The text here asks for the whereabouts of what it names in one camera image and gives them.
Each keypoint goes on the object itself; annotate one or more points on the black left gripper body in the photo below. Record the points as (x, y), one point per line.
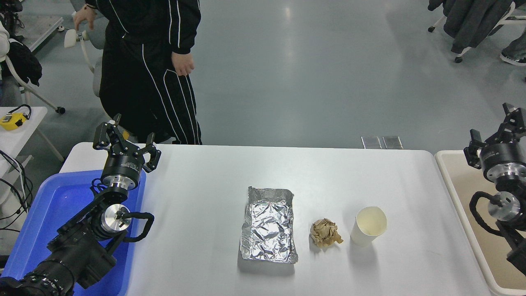
(123, 165)

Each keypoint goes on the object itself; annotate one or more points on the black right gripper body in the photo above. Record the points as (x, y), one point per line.
(503, 155)

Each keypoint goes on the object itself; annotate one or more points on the white paper cup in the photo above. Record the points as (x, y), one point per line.
(363, 236)

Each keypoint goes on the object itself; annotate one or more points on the crumpled tan paper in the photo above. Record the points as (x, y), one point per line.
(325, 233)

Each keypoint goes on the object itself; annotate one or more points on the person's left hand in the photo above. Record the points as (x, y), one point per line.
(183, 63)

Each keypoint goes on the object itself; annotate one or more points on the person's right hand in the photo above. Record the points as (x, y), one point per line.
(84, 14)

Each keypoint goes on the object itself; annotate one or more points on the large pale bin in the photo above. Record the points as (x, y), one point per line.
(456, 185)

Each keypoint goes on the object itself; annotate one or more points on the person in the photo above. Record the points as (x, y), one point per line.
(513, 51)
(139, 61)
(3, 43)

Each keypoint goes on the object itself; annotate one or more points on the blue plastic tray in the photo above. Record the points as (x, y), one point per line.
(53, 205)

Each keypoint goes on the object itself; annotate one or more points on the metal floor plate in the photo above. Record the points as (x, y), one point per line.
(372, 142)
(393, 142)

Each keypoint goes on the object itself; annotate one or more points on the white side table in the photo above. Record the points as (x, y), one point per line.
(16, 137)

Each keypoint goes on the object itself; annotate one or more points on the white swivel chair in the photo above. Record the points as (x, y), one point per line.
(28, 88)

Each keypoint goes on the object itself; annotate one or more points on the yellow handheld device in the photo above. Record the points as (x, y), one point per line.
(12, 122)

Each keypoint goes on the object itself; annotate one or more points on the grey seat office chair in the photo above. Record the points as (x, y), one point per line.
(96, 37)

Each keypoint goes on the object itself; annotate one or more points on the white chair with castors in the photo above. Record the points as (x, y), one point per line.
(515, 18)

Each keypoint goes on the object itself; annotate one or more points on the dark grey coat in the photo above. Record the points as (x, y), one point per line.
(472, 20)

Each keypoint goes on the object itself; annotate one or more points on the black garment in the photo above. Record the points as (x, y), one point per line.
(24, 61)

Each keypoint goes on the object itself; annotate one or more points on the grey metal platform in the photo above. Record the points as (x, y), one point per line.
(45, 35)

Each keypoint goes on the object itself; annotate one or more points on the silver foil tray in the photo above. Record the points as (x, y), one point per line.
(269, 230)

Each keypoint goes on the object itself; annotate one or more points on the black equipment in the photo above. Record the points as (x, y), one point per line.
(10, 14)

